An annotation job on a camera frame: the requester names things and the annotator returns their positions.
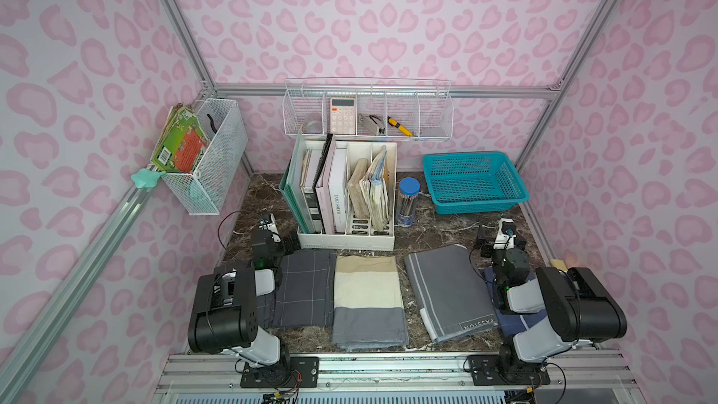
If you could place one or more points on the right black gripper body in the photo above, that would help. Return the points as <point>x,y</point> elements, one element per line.
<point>499,243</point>

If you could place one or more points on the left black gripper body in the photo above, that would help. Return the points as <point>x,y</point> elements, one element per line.
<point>279,241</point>

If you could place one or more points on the dark grey checked pillowcase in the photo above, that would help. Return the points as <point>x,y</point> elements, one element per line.
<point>306,294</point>

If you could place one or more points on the grey pillowcase with label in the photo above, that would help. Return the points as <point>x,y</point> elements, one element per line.
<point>453,299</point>

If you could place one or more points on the teal plastic basket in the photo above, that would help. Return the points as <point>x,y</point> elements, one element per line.
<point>462,183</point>

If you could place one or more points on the cream and grey pillowcase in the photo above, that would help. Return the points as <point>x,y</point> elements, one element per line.
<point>369,312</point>

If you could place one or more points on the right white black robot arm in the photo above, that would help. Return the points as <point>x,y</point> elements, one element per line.
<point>577,307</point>

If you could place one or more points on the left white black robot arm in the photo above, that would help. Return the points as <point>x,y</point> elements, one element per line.
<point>225,317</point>

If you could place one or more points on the navy blue folded pillowcase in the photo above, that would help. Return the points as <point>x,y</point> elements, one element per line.
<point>510,324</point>

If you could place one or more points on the white file organizer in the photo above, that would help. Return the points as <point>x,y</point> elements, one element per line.
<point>359,234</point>

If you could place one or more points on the yellow sticky note pad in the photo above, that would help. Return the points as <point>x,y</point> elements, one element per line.
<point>559,264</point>

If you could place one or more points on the green folder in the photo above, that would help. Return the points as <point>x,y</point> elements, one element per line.
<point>291,189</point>

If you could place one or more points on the white book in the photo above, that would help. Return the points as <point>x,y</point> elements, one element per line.
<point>337,189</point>

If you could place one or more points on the blue lid pencil jar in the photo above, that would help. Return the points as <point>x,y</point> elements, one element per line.
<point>408,191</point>

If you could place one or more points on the clear tape roll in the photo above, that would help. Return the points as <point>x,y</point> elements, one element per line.
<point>312,127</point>

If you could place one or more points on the green red booklet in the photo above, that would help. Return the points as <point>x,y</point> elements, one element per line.
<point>182,143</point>

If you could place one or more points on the mint green clip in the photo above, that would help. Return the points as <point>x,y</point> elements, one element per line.
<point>147,178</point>

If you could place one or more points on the pink calculator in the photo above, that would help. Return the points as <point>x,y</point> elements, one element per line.
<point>342,116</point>

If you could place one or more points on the yellow utility knife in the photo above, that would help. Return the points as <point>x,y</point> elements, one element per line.
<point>398,126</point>

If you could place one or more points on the grey stapler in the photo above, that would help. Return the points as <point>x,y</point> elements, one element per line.
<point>373,124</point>

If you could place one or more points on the white mesh wall basket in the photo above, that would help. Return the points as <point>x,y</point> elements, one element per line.
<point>203,192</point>

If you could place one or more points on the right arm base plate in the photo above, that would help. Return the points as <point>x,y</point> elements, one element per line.
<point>497,370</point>

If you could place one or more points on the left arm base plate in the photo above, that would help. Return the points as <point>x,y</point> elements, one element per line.
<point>297,372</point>

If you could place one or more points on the white wire wall shelf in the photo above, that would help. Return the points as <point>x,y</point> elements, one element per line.
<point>426,108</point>

